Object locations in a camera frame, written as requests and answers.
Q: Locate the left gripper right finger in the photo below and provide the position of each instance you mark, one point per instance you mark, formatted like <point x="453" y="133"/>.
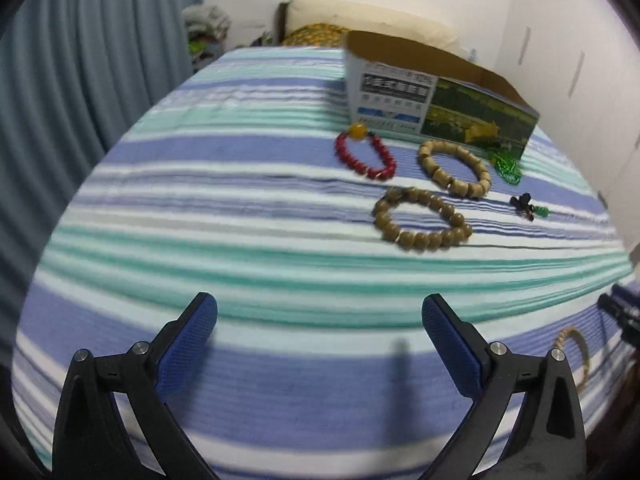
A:
<point x="548" y="438"/>

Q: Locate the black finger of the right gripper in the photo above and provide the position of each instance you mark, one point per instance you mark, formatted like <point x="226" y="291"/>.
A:
<point x="622" y="303"/>

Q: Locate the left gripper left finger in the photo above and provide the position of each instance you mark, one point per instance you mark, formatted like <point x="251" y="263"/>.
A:
<point x="91" y="441"/>

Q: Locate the gold chain bangle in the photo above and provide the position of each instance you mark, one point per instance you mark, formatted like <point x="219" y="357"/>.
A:
<point x="571" y="340"/>

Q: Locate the white wardrobe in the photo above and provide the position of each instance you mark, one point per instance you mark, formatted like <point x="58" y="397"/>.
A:
<point x="576" y="63"/>

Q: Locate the striped blue green bedsheet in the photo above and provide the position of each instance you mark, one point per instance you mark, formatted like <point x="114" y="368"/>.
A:
<point x="319" y="366"/>

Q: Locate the cardboard box printed front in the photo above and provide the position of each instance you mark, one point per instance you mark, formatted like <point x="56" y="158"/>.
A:
<point x="412" y="91"/>

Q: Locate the cream padded headboard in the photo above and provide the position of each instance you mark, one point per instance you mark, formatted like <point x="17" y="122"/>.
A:
<point x="294" y="15"/>

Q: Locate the blue grey curtain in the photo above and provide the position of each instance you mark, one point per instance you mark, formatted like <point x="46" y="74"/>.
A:
<point x="75" y="77"/>

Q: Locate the yellow floral blanket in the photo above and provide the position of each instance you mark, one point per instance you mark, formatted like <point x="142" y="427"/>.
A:
<point x="321" y="35"/>

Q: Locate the pile of clothes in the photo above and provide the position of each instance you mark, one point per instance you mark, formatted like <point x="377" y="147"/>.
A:
<point x="207" y="28"/>

